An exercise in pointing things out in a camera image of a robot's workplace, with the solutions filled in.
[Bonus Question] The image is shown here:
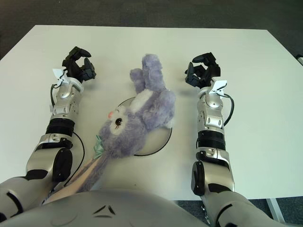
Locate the grey robot torso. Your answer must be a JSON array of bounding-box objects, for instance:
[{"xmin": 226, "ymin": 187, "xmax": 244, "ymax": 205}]
[{"xmin": 0, "ymin": 189, "xmax": 209, "ymax": 227}]

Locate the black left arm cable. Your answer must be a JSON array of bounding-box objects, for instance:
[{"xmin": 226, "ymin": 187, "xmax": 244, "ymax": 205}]
[{"xmin": 49, "ymin": 82, "xmax": 85, "ymax": 185}]

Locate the white plate with black rim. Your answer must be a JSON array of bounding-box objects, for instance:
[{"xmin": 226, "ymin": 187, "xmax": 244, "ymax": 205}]
[{"xmin": 117, "ymin": 96, "xmax": 173, "ymax": 157}]

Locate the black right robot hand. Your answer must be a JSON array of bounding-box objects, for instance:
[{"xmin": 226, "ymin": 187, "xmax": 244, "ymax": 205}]
[{"xmin": 184, "ymin": 52, "xmax": 221, "ymax": 89}]

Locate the purple plush bunny doll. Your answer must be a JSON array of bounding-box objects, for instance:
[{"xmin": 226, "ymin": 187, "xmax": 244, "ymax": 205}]
[{"xmin": 44, "ymin": 53, "xmax": 176, "ymax": 204}]

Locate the white table leg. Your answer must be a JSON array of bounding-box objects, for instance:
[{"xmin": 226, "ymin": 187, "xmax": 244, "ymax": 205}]
[{"xmin": 266, "ymin": 198, "xmax": 286, "ymax": 224}]

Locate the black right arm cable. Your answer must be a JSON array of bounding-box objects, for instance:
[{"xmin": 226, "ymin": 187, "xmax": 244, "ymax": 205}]
[{"xmin": 222, "ymin": 93, "xmax": 235, "ymax": 126}]

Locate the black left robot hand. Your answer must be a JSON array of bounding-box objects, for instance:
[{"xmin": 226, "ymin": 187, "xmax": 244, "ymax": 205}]
[{"xmin": 62, "ymin": 46, "xmax": 97, "ymax": 83}]

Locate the black metal bracket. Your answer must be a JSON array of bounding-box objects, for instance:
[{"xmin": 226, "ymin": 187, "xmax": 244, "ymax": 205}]
[{"xmin": 201, "ymin": 203, "xmax": 211, "ymax": 225}]

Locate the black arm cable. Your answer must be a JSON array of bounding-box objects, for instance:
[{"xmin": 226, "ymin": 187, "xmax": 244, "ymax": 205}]
[
  {"xmin": 222, "ymin": 93, "xmax": 235, "ymax": 126},
  {"xmin": 49, "ymin": 82, "xmax": 85, "ymax": 185}
]

